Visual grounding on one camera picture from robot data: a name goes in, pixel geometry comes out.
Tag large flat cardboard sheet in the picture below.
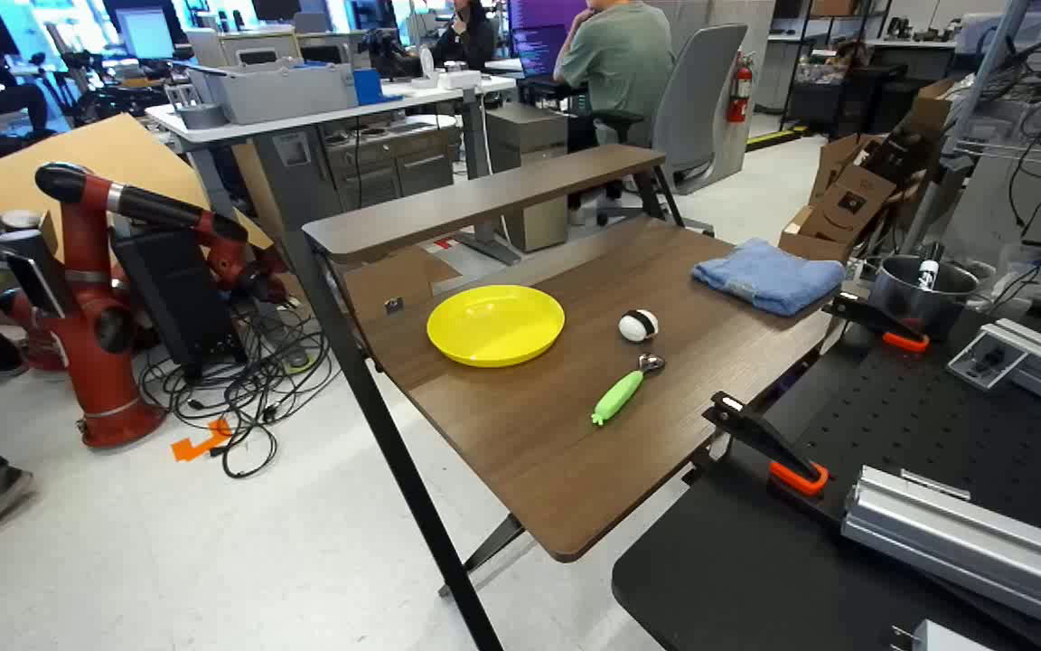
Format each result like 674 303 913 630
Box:
0 112 278 265

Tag black clamp with orange grip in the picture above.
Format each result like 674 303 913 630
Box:
824 289 935 357
703 390 836 503

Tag long aluminium extrusion rail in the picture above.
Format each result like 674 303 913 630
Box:
840 462 1041 642

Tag grey office chair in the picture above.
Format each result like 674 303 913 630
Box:
595 20 752 231

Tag red fire extinguisher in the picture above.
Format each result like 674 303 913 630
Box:
724 49 756 127

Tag black perforated breadboard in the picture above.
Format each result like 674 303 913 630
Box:
606 298 1041 651

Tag open cardboard boxes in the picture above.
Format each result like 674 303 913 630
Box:
777 79 959 265

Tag black and white ball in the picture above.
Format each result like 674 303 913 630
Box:
616 303 660 345

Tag beige filing cabinet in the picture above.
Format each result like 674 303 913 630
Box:
483 103 574 254

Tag spoon with green handle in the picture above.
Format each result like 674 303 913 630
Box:
586 351 668 429

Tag black computer tower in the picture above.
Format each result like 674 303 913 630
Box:
115 222 243 374

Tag seated person in green shirt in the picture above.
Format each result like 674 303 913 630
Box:
552 0 680 154

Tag small metal pot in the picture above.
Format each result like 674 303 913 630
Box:
862 249 1001 344

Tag yellow bowl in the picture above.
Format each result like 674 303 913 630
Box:
422 280 570 373

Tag grey office desk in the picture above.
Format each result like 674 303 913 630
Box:
142 69 525 231

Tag blue folded towel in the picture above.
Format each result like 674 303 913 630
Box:
690 236 851 322

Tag black floor cable bundle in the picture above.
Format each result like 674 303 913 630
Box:
139 298 345 479

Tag person in dark clothes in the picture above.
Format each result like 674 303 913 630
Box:
431 0 503 69

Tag raised wooden table shelf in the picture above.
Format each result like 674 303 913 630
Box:
299 140 668 259

